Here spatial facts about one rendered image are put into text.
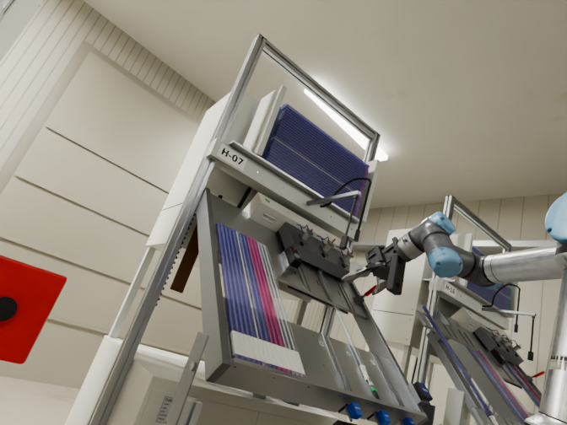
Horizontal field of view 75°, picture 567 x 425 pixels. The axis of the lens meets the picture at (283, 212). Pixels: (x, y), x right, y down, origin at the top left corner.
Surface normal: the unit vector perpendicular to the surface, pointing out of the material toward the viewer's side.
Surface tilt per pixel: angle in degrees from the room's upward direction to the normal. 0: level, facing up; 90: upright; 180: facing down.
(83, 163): 90
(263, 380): 133
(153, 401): 90
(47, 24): 90
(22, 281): 90
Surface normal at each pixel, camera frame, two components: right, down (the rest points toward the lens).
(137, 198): 0.66, -0.06
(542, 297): -0.69, -0.44
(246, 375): 0.21, 0.54
